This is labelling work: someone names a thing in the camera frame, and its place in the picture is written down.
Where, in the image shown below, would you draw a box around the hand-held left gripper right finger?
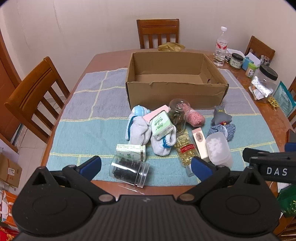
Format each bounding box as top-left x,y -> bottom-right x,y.
178,156 -> 270,205

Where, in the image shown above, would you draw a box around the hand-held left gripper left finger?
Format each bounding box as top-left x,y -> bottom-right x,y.
31,156 -> 116,205

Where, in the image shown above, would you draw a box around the bottle of yellow capsules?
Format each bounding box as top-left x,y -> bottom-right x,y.
174,134 -> 201,178

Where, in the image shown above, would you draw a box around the green white packet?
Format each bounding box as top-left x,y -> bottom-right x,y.
205,133 -> 233,168

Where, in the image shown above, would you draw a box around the long pink white box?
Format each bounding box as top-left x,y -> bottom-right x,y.
191,128 -> 210,160

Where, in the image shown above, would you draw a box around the clear jar with brown rings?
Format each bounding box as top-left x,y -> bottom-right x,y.
109,154 -> 151,188

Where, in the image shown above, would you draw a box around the blue knitted sock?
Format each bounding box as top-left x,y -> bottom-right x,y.
207,123 -> 236,142

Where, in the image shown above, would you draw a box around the white sock with blue stripes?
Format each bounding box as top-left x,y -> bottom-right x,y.
150,126 -> 177,156
125,115 -> 152,145

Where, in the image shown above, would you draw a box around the pink knitted sock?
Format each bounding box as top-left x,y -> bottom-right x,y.
184,103 -> 206,127

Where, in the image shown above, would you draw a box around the grey cat toy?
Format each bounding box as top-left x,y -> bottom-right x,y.
212,103 -> 233,126

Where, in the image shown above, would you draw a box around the white blue figurine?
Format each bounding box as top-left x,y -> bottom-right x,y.
131,105 -> 151,118

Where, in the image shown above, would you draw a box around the small pink box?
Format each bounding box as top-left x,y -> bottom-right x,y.
142,105 -> 171,123

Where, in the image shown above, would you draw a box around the brown cardboard box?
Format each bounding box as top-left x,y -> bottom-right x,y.
125,51 -> 229,110

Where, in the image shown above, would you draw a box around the green gift box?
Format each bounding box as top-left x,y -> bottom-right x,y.
276,184 -> 296,218

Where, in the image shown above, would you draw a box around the blue checked table cloth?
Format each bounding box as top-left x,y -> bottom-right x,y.
46,68 -> 280,187

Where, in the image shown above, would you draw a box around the green white carton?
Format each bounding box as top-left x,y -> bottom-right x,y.
116,144 -> 147,162

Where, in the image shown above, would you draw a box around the teal packet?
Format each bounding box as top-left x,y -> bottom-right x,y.
273,81 -> 296,117

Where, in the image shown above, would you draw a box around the green white tissue pack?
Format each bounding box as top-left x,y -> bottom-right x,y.
149,111 -> 174,141

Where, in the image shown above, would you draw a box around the wooden chair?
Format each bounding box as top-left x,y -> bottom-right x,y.
287,76 -> 296,130
4,56 -> 71,144
136,19 -> 180,49
245,35 -> 275,61

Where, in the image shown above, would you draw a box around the silver pill blister pack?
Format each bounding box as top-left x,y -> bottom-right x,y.
249,85 -> 263,100

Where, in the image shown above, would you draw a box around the large clear jar black lid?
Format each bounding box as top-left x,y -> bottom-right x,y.
251,64 -> 278,98

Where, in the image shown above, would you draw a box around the small bottle with green lid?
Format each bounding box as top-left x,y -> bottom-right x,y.
245,62 -> 257,78

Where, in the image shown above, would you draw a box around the small cardboard carton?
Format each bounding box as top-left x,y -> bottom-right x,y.
0,152 -> 23,188

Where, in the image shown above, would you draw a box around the small blue box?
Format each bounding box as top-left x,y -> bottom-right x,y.
242,56 -> 255,70

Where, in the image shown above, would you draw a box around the glass jar with dark lid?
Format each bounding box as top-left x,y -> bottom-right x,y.
230,53 -> 244,69

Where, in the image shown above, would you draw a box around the orange white carton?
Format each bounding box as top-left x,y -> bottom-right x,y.
0,190 -> 19,227

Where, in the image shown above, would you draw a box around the white paper sheets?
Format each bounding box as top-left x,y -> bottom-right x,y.
245,52 -> 261,65

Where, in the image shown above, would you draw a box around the red printed packaging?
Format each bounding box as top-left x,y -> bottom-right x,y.
0,226 -> 19,239

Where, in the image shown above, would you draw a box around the clear plastic water bottle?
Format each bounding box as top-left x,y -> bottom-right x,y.
213,26 -> 228,67

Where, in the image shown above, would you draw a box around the wooden door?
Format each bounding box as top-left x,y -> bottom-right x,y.
0,31 -> 22,151

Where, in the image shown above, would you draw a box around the yellow tissue packet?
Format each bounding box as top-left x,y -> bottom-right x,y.
158,42 -> 186,52

